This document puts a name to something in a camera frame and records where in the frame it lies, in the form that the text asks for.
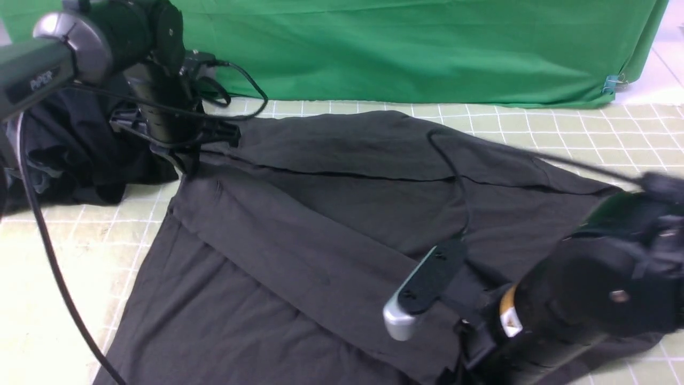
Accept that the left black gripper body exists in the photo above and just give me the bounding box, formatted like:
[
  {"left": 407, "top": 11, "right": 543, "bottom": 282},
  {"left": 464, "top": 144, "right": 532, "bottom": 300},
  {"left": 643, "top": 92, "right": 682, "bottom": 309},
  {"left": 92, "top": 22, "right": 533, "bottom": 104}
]
[{"left": 110, "top": 61, "right": 241, "bottom": 161}]

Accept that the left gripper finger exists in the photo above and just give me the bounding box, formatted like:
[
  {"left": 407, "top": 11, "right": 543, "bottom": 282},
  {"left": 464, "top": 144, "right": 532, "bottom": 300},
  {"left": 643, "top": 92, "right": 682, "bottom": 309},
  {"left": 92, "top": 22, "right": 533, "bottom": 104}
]
[{"left": 151, "top": 144, "right": 201, "bottom": 175}]

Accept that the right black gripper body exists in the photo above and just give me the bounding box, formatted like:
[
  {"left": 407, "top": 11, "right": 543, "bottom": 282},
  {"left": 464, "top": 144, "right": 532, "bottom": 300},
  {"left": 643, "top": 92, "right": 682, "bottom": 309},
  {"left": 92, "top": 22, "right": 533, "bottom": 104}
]
[{"left": 436, "top": 267, "right": 540, "bottom": 384}]

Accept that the dark gray long-sleeve top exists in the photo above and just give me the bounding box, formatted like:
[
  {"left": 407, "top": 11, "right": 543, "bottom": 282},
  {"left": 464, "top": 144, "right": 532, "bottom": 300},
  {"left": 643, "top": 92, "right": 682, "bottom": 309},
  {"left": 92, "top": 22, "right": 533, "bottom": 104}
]
[{"left": 94, "top": 110, "right": 669, "bottom": 385}]

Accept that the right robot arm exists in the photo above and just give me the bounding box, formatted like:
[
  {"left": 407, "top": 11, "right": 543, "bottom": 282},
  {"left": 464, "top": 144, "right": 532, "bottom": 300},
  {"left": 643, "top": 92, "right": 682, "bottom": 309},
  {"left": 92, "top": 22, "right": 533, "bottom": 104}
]
[{"left": 437, "top": 192, "right": 682, "bottom": 384}]

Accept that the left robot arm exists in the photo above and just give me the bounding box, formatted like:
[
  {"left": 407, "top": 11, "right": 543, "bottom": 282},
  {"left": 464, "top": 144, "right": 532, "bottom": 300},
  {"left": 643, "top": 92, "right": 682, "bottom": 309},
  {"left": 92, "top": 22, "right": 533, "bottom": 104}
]
[{"left": 2, "top": 1, "right": 241, "bottom": 174}]

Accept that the pile of black clothes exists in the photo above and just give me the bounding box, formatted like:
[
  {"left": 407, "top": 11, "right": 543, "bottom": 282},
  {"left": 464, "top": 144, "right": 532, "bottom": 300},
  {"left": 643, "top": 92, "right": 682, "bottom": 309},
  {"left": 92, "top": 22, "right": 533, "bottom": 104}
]
[{"left": 22, "top": 88, "right": 178, "bottom": 207}]

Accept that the green checkered table mat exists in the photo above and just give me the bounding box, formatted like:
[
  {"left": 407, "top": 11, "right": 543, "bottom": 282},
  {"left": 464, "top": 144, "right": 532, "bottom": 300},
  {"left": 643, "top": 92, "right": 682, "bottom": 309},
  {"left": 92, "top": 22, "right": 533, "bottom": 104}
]
[{"left": 0, "top": 98, "right": 684, "bottom": 385}]

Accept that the blue binder clip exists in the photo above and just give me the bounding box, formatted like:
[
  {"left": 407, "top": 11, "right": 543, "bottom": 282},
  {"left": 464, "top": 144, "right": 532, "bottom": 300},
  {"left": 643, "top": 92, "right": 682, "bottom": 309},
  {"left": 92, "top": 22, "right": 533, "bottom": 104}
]
[{"left": 601, "top": 74, "right": 629, "bottom": 95}]

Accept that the green backdrop cloth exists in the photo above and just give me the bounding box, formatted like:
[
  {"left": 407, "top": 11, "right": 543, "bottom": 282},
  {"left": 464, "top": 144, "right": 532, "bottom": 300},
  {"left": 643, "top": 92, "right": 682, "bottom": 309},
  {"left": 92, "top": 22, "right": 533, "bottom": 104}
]
[{"left": 0, "top": 0, "right": 670, "bottom": 109}]

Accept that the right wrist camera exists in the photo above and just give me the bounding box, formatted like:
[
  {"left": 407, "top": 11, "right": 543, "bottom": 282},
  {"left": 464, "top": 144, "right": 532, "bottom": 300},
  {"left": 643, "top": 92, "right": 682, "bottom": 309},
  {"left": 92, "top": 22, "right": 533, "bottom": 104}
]
[{"left": 383, "top": 238, "right": 468, "bottom": 342}]

